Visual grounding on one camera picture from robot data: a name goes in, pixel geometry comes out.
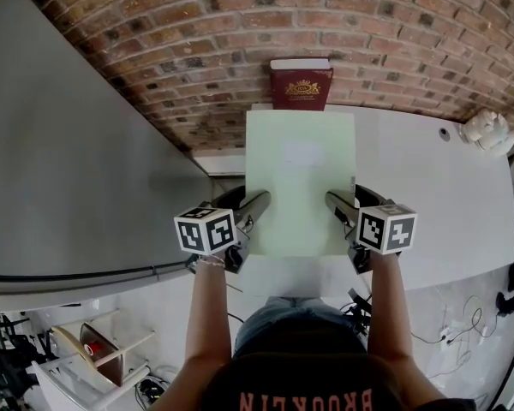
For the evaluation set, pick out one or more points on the person's left forearm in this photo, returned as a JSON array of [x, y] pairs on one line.
[[210, 315]]

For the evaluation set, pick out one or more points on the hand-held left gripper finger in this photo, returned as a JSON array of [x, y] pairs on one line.
[[252, 212]]

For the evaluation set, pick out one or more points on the person's right forearm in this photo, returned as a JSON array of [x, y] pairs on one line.
[[390, 315]]

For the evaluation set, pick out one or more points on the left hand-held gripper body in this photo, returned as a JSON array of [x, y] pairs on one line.
[[205, 234]]

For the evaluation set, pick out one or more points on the white desk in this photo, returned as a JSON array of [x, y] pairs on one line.
[[411, 165]]

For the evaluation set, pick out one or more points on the white power strip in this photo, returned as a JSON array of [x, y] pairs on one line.
[[450, 336]]

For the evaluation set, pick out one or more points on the person's black shirt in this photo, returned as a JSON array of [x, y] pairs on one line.
[[304, 383]]

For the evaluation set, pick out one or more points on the white pump bottle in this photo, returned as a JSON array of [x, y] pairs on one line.
[[475, 129]]

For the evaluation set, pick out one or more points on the person's blue jeans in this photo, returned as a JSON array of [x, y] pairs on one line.
[[291, 315]]

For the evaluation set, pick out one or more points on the white round bottle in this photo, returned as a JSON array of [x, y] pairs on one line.
[[494, 129]]

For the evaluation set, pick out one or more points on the dark red book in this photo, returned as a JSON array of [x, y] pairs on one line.
[[300, 90]]

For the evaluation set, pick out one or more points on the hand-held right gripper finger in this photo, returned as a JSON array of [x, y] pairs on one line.
[[344, 208]]

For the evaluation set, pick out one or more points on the black equipment bundle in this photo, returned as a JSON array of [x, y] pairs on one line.
[[152, 390]]

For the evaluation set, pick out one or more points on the wooden chair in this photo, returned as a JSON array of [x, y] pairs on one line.
[[111, 358]]

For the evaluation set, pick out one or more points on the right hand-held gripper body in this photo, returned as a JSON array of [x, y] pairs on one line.
[[387, 231]]

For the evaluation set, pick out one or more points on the pale green box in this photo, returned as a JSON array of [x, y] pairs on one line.
[[300, 186]]

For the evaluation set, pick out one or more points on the white patterned table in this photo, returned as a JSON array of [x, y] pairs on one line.
[[64, 383]]

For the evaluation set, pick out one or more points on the grey refrigerator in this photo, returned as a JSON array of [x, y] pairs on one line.
[[68, 165]]

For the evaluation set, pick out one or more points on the small red object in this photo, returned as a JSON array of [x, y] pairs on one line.
[[95, 349]]

